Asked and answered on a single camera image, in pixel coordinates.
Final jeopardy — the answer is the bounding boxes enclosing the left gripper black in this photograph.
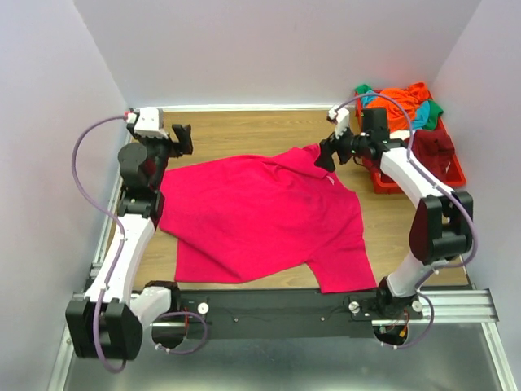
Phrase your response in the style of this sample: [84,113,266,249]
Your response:
[128,125,194,191]

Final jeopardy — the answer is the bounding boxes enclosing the teal blue t-shirt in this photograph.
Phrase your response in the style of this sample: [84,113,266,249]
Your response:
[361,88,431,132]

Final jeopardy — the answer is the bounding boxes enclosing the green t-shirt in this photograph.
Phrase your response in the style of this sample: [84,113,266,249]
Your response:
[355,84,444,130]

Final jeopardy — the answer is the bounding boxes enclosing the red plastic bin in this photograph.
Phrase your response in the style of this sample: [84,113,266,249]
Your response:
[355,102,466,188]

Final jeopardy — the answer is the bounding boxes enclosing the left aluminium side rail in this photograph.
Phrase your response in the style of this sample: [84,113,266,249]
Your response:
[90,108,138,279]

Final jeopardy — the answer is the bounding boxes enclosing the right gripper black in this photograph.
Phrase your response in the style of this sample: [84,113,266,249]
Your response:
[313,119,370,173]

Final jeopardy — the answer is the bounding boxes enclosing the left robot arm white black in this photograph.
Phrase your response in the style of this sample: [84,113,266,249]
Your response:
[65,124,193,373]

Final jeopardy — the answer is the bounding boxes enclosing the white t-shirt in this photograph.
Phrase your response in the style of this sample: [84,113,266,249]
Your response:
[390,130,410,141]

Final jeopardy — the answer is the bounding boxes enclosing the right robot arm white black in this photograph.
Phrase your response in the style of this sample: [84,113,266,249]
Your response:
[315,108,474,319]

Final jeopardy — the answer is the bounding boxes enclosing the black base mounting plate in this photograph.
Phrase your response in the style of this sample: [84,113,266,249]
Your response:
[138,286,432,341]

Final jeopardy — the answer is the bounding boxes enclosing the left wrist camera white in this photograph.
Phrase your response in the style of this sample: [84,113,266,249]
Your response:
[125,107,169,139]

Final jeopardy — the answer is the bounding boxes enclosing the orange t-shirt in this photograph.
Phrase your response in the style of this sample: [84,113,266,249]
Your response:
[381,82,431,132]

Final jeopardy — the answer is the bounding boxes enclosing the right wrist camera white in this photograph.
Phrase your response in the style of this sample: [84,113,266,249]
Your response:
[326,105,350,139]

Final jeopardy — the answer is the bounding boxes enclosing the aluminium extrusion frame rail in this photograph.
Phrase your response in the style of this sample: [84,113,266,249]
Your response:
[362,289,499,326]

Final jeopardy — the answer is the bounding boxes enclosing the magenta pink t-shirt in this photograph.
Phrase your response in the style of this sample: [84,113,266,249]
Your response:
[159,145,376,293]

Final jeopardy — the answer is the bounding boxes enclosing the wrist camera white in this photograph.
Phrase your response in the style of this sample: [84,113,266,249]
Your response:
[125,107,169,139]
[326,105,350,139]

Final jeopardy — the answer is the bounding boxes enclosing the dark maroon t-shirt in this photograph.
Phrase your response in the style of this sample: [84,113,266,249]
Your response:
[412,129,455,182]

